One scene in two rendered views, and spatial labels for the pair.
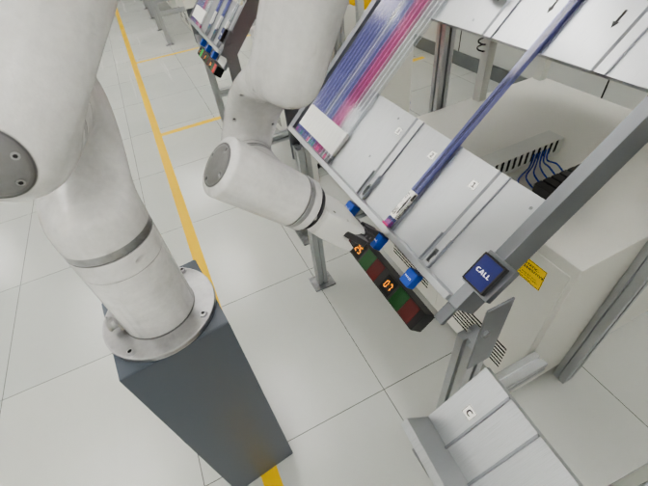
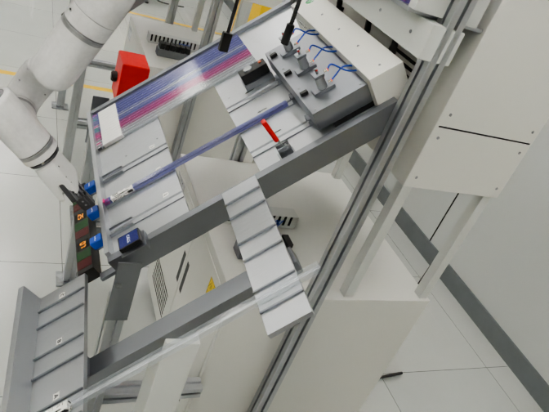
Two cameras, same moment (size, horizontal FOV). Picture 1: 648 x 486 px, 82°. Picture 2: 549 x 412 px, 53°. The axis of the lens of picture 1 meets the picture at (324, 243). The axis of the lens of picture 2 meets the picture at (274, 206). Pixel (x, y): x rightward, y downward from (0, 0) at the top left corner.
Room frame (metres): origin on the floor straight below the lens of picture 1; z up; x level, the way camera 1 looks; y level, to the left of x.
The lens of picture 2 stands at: (-0.62, -0.31, 1.53)
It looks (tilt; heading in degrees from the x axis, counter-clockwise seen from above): 30 degrees down; 350
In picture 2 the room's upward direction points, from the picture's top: 22 degrees clockwise
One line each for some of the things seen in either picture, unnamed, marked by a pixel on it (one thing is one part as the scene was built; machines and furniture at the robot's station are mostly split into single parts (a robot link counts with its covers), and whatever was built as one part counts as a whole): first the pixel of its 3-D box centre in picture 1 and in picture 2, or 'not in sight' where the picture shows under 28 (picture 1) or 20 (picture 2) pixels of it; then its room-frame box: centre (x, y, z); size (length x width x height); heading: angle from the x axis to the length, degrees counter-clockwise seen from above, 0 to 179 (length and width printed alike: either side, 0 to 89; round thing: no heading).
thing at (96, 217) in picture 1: (64, 148); not in sight; (0.44, 0.30, 1.00); 0.19 x 0.12 x 0.24; 9
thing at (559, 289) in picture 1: (523, 226); (266, 292); (0.87, -0.67, 0.31); 0.70 x 0.65 x 0.62; 20
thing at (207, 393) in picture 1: (220, 396); not in sight; (0.41, 0.30, 0.35); 0.18 x 0.18 x 0.70; 27
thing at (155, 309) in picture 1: (138, 278); not in sight; (0.41, 0.30, 0.79); 0.19 x 0.19 x 0.18
